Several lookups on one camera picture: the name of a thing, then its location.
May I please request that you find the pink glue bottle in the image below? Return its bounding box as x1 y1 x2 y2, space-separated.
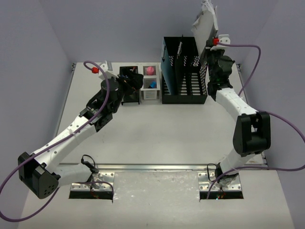
145 66 156 75

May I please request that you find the blue cap black highlighter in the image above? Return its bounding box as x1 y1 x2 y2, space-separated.
148 81 157 89

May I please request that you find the blue clipboard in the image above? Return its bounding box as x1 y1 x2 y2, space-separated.
161 37 178 95

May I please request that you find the spiral notebook grey white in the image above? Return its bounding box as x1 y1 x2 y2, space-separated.
192 0 218 57

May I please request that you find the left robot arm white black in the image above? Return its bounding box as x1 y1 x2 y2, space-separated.
18 72 143 199

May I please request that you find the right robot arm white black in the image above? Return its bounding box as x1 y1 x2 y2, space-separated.
201 48 271 187

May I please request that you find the white pen holder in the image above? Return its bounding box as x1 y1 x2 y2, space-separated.
139 62 161 102

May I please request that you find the black pen holder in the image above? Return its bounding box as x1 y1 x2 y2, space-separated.
120 66 140 105

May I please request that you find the black magazine file rack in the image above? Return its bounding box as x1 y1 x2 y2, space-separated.
161 37 207 104

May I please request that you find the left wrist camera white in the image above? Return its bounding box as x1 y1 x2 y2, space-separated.
91 61 118 80

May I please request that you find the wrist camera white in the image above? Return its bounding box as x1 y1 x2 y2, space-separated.
210 34 231 51
91 61 118 80

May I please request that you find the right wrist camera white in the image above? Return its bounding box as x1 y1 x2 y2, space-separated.
210 34 231 51

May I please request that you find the aluminium rail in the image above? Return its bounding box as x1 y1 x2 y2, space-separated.
96 163 207 171

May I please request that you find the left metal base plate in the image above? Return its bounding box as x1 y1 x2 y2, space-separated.
70 171 115 191

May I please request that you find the metal base plate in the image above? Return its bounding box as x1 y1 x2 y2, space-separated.
198 171 242 192
70 171 115 191

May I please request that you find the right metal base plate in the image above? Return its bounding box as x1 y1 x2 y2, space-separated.
198 171 242 192

